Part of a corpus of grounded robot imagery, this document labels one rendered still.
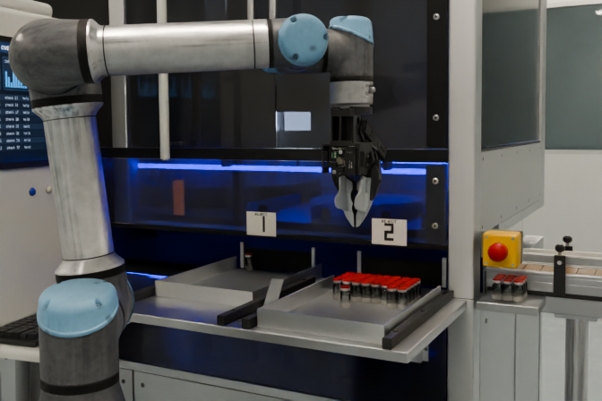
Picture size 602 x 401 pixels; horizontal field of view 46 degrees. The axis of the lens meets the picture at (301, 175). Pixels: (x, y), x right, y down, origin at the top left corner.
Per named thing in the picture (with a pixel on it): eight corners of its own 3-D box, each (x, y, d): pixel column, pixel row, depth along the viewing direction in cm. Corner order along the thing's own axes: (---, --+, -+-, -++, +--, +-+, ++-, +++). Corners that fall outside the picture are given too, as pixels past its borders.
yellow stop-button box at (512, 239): (489, 260, 158) (489, 228, 158) (522, 262, 155) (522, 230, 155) (481, 266, 152) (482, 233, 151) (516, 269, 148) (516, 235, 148)
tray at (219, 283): (235, 268, 191) (235, 256, 191) (322, 277, 180) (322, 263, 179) (155, 295, 161) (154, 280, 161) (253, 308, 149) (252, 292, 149)
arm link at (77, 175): (54, 362, 114) (4, 22, 110) (74, 335, 129) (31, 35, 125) (129, 352, 115) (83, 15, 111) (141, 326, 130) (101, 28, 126)
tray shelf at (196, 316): (219, 274, 194) (219, 267, 194) (475, 300, 162) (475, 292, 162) (95, 316, 151) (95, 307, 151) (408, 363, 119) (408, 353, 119)
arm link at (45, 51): (-16, 10, 99) (330, -4, 103) (8, 21, 110) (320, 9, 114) (-9, 92, 100) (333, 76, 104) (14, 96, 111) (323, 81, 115)
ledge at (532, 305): (490, 295, 166) (490, 287, 166) (547, 301, 160) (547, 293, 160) (476, 309, 154) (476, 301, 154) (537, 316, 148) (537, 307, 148)
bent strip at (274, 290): (271, 305, 152) (271, 277, 151) (284, 306, 150) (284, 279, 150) (236, 321, 139) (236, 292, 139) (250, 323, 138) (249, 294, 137)
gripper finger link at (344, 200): (328, 229, 123) (328, 176, 123) (342, 225, 128) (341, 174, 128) (345, 230, 122) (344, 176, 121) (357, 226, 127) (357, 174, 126)
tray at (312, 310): (332, 289, 166) (332, 275, 165) (441, 301, 154) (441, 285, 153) (257, 326, 136) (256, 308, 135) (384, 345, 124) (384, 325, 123)
